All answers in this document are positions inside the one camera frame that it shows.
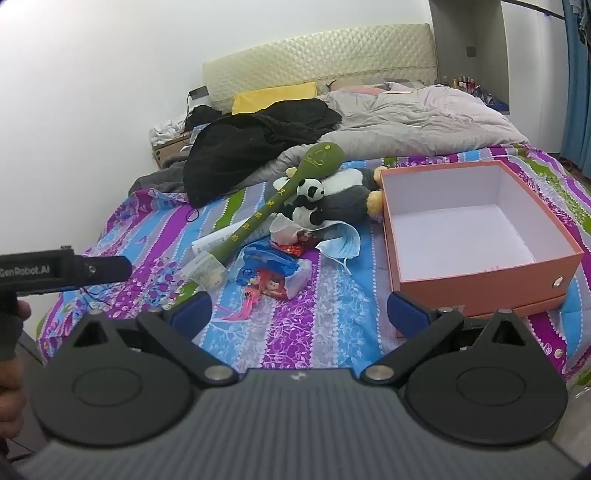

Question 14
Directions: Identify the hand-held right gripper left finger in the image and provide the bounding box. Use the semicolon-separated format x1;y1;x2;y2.
69;291;239;387

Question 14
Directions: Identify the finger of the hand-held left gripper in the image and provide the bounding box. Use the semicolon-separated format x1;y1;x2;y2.
74;256;134;289

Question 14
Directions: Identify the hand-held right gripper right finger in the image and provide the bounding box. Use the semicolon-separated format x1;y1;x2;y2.
360;292;527;387

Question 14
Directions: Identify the blue cartoon plastic packet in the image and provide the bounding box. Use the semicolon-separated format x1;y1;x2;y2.
222;242;315;324

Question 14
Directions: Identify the blue face mask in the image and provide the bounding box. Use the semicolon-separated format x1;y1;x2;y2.
315;220;363;278

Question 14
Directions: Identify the orange cardboard box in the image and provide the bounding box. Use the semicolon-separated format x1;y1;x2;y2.
379;161;585;319

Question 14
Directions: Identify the panda plush toy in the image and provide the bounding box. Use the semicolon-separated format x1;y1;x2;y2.
281;178;326;227

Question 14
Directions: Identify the person's left hand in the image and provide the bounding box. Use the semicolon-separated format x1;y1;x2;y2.
0;299;32;444

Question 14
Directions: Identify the white paper sheet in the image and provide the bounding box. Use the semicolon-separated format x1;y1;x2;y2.
191;222;259;259

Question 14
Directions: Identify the floral striped bed sheet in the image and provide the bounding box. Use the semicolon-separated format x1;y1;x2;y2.
34;142;591;393

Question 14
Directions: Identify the dark grey blanket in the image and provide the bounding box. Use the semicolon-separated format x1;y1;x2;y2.
128;152;195;197

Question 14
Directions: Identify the grey penguin plush toy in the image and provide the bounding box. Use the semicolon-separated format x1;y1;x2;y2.
273;166;386;228

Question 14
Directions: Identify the brown cardboard carton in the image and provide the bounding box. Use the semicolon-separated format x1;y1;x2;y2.
151;131;192;171

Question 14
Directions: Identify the crumpled white fabric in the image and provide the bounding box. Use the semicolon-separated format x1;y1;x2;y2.
148;115;188;147

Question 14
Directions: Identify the black jacket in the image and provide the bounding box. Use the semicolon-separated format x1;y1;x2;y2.
183;98;343;209

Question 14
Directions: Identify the green plush stick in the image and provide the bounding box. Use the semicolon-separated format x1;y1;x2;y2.
210;142;346;269

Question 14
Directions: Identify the black bag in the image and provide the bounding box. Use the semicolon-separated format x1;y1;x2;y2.
184;105;227;134

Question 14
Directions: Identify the grey duvet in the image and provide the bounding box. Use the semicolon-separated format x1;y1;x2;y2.
231;82;529;195

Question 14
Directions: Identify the yellow pillow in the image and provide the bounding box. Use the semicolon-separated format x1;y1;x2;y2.
231;82;319;116

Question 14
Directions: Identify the pink pillow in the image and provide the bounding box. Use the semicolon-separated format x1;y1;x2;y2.
328;76;416;97

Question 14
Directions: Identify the blue plastic tray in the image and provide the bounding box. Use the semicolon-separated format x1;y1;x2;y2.
478;88;511;114

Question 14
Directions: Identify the row of small bottles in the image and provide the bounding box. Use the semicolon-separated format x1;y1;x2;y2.
449;75;481;93

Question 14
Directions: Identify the beige padded headboard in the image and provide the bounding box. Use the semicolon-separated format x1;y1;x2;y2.
202;23;438;114

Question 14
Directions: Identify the blue curtain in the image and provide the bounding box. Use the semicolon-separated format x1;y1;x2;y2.
560;0;591;169

